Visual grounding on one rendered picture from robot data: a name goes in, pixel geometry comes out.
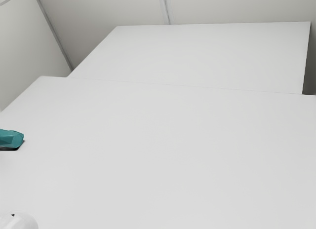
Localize teal faceted mug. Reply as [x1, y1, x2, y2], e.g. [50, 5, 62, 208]
[0, 129, 25, 150]

